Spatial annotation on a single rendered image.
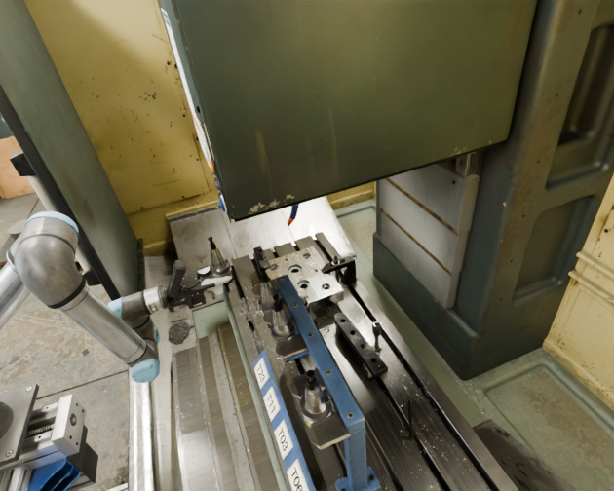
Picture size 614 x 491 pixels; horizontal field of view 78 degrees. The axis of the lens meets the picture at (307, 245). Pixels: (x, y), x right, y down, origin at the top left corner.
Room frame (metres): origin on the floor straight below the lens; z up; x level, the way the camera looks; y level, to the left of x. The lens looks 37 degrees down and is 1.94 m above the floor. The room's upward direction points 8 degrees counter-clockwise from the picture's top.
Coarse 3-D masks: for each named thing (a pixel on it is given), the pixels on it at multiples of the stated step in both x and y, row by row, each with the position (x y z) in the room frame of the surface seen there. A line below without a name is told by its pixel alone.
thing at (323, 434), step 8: (328, 416) 0.40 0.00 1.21; (336, 416) 0.39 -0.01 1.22; (312, 424) 0.38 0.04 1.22; (320, 424) 0.38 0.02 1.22; (328, 424) 0.38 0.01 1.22; (336, 424) 0.38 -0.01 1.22; (312, 432) 0.37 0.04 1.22; (320, 432) 0.37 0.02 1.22; (328, 432) 0.37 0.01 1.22; (336, 432) 0.36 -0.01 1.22; (344, 432) 0.36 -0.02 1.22; (312, 440) 0.35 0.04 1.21; (320, 440) 0.35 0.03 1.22; (328, 440) 0.35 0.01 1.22; (336, 440) 0.35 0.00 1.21; (320, 448) 0.34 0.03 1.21
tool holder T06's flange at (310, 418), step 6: (300, 402) 0.43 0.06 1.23; (330, 402) 0.42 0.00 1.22; (330, 408) 0.41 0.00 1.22; (306, 414) 0.40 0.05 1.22; (312, 414) 0.40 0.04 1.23; (318, 414) 0.40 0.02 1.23; (324, 414) 0.40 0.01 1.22; (330, 414) 0.41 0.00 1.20; (306, 420) 0.40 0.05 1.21; (312, 420) 0.39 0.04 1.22; (318, 420) 0.39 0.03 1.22
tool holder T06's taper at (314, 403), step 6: (306, 384) 0.42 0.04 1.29; (318, 384) 0.42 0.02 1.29; (306, 390) 0.41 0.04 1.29; (312, 390) 0.41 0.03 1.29; (318, 390) 0.41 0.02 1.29; (306, 396) 0.41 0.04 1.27; (312, 396) 0.41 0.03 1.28; (318, 396) 0.41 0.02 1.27; (324, 396) 0.42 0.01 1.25; (306, 402) 0.41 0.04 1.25; (312, 402) 0.40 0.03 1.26; (318, 402) 0.40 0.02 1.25; (324, 402) 0.41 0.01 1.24; (306, 408) 0.41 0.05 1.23; (312, 408) 0.40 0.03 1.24; (318, 408) 0.40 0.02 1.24; (324, 408) 0.41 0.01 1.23
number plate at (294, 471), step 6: (294, 462) 0.44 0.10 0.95; (294, 468) 0.43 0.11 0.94; (300, 468) 0.42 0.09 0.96; (288, 474) 0.42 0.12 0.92; (294, 474) 0.41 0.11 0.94; (300, 474) 0.41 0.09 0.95; (294, 480) 0.40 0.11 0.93; (300, 480) 0.39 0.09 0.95; (294, 486) 0.39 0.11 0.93; (300, 486) 0.38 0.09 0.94; (306, 486) 0.38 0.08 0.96
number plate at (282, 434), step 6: (282, 426) 0.53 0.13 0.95; (276, 432) 0.53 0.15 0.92; (282, 432) 0.52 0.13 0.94; (276, 438) 0.52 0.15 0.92; (282, 438) 0.51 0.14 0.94; (288, 438) 0.49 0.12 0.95; (282, 444) 0.49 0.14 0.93; (288, 444) 0.48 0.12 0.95; (282, 450) 0.48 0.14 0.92; (288, 450) 0.47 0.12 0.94; (282, 456) 0.47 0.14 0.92
